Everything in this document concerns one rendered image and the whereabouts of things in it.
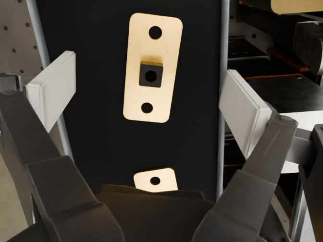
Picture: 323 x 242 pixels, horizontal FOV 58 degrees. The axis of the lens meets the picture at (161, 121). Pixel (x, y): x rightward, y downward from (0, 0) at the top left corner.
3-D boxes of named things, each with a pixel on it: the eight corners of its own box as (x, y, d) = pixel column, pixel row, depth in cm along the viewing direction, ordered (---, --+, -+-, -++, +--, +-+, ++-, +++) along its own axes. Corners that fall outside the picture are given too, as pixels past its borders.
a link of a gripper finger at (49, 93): (44, 141, 15) (29, 139, 15) (76, 92, 21) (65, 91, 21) (41, 86, 14) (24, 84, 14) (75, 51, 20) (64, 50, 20)
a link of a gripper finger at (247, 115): (258, 108, 14) (273, 110, 14) (226, 68, 21) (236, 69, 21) (243, 158, 16) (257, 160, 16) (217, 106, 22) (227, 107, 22)
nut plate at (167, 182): (185, 230, 30) (186, 239, 29) (149, 235, 31) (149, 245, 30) (173, 165, 27) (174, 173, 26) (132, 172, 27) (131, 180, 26)
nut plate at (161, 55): (167, 121, 25) (168, 128, 24) (122, 117, 24) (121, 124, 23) (183, 18, 21) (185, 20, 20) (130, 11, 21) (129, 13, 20)
